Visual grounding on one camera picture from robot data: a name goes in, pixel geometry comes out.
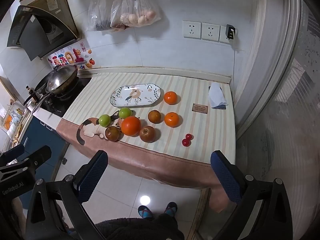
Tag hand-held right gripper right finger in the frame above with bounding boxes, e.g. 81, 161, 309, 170
210, 150, 293, 240

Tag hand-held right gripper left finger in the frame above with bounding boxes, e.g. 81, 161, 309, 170
25, 150, 108, 240

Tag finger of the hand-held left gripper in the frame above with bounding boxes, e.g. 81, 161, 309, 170
0, 144, 25, 166
14, 145, 52, 173

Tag brown round fruit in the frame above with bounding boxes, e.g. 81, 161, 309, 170
139, 126, 156, 143
148, 110, 162, 124
105, 126, 122, 142

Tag green apple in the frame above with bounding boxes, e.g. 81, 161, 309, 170
118, 107, 132, 119
98, 114, 112, 127

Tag large orange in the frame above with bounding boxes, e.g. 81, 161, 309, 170
121, 116, 142, 137

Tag small orange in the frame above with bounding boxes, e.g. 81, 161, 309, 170
164, 112, 180, 127
164, 91, 178, 105

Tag floral oval plate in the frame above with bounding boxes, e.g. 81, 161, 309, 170
109, 84, 163, 108

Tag person's left forearm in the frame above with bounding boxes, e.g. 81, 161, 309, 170
11, 197, 28, 232

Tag blue base cabinet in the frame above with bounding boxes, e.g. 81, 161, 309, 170
19, 116, 69, 205

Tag cluttered storage rack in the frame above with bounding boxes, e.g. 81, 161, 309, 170
0, 100, 33, 145

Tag black gas stove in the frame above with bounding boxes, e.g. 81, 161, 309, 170
40, 76, 92, 117

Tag blue slipper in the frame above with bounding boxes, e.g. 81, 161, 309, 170
164, 202, 178, 217
138, 205, 153, 220

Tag dark fleece garment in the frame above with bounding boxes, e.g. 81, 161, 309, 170
95, 214, 192, 240

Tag dark smartphone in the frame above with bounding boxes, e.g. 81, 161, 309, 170
209, 86, 227, 110

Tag brown cloth label patch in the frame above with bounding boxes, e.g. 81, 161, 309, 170
192, 104, 209, 114

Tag steel wok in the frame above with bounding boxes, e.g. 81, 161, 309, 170
23, 64, 78, 107

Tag white tissue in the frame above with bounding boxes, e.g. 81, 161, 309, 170
208, 82, 228, 108

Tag glass sliding door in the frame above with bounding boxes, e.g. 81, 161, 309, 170
235, 0, 320, 240

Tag black range hood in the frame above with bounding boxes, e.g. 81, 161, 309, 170
7, 0, 82, 62

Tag black plug charger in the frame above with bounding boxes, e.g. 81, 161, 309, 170
225, 24, 236, 40

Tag clear plastic bag dark contents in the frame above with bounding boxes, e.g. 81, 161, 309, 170
86, 0, 120, 32

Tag clear plastic bag pale contents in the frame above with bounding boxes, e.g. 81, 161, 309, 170
110, 0, 162, 29

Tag colourful wall sticker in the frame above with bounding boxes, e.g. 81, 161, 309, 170
47, 42, 97, 70

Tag white wall socket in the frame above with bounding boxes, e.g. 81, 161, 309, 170
182, 21, 202, 40
201, 22, 220, 41
219, 25, 237, 43

